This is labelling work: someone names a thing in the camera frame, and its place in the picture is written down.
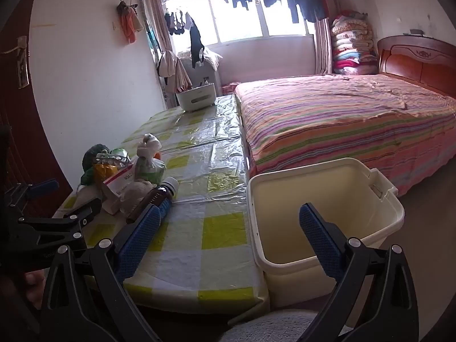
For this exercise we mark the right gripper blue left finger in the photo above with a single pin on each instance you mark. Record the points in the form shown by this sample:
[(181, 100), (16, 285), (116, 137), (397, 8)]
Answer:
[(131, 243)]

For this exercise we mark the beige garment on curtain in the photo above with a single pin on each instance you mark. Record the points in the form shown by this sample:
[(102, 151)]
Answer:
[(173, 72)]

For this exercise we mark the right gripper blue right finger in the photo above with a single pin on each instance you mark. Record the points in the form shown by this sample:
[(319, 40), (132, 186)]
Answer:
[(327, 241)]

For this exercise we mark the white red medicine box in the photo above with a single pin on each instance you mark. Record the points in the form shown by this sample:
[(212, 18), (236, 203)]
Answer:
[(113, 188)]

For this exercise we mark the white pen holder box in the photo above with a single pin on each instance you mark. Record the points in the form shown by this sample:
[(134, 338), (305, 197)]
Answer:
[(197, 98)]

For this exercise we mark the yellow snack wrapper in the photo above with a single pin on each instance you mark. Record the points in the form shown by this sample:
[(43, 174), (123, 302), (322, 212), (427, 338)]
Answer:
[(102, 172)]

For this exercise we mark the striped bed sheet mattress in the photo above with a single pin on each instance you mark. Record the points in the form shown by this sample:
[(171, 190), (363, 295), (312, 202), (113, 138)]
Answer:
[(404, 130)]

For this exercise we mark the pink curtain right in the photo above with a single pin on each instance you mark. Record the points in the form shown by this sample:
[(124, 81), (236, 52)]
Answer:
[(323, 47)]

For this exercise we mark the green broccoli plush toy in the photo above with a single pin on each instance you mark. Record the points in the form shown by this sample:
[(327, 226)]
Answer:
[(87, 163)]

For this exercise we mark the dark red door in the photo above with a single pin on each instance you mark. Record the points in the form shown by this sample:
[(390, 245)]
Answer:
[(29, 156)]

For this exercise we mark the pink curtain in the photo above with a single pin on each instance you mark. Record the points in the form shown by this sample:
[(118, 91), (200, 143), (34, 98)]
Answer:
[(156, 16), (323, 47)]

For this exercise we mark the clear plastic bag green contents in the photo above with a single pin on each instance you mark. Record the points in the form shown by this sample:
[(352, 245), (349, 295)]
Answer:
[(147, 167)]

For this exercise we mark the pink curtain left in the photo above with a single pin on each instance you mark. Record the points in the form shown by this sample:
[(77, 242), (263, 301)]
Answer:
[(156, 16)]

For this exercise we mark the black hanging garment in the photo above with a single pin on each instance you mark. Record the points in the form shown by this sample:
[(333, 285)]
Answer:
[(196, 47)]

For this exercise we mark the red wooden headboard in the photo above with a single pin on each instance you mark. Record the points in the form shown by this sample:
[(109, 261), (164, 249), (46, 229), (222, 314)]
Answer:
[(427, 62)]

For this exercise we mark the orange cloth on wall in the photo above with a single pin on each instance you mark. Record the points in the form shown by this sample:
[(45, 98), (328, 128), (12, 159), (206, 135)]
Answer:
[(130, 23)]

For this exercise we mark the person's left hand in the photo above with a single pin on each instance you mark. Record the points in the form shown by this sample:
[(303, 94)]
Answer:
[(36, 282)]

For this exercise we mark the stack of folded quilts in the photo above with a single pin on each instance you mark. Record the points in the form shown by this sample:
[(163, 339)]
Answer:
[(353, 49)]

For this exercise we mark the cream plastic trash bin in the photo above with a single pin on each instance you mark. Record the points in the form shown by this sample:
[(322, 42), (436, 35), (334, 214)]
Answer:
[(361, 201)]

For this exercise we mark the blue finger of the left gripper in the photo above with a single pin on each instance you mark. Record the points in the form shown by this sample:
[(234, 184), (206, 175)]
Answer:
[(43, 188), (80, 216)]

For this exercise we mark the silver pill blister pack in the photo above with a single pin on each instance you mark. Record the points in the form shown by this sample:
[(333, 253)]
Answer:
[(118, 157)]

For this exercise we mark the brown medicine bottle white cap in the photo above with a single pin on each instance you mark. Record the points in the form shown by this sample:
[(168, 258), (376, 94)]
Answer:
[(160, 197)]

